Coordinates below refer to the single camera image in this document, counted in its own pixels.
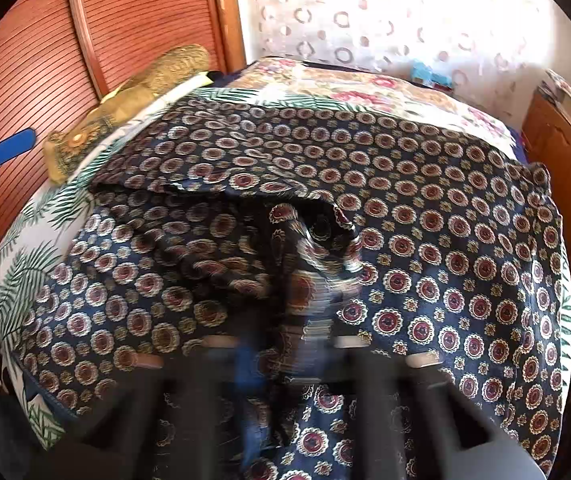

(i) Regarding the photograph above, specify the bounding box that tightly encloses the wooden side cabinet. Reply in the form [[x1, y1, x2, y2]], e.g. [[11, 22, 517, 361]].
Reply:
[[520, 85, 571, 311]]

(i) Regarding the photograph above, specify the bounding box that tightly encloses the white leaf print cloth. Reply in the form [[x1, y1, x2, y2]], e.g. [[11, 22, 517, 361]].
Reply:
[[0, 87, 286, 453]]

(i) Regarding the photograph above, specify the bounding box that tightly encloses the floral blanket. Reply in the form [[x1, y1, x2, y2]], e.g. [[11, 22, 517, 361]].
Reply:
[[225, 57, 519, 161]]

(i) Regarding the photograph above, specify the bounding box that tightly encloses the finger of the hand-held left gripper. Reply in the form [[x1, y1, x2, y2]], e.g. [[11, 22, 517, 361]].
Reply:
[[0, 128, 37, 208]]

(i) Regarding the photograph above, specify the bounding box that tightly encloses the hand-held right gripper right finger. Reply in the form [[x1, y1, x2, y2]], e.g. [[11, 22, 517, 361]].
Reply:
[[333, 342, 546, 480]]

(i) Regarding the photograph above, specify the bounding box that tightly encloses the small blue box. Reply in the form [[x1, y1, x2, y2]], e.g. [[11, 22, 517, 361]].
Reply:
[[409, 61, 455, 92]]

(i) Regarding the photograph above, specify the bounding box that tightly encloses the gold embroidered pillow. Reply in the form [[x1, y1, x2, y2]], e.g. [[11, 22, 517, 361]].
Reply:
[[42, 44, 212, 184]]

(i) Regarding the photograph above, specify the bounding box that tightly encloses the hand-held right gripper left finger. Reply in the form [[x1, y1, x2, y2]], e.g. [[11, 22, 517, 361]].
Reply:
[[30, 335, 271, 480]]

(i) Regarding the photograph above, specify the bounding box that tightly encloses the navy large medallion print garment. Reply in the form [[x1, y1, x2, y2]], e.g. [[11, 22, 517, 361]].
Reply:
[[12, 160, 571, 480]]

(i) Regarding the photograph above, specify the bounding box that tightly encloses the navy small circle print shirt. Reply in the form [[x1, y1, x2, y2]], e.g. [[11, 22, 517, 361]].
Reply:
[[90, 97, 521, 201]]

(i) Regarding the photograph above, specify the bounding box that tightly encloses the sheer circle pattern curtain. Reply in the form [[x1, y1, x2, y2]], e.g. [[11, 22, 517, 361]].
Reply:
[[235, 0, 571, 128]]

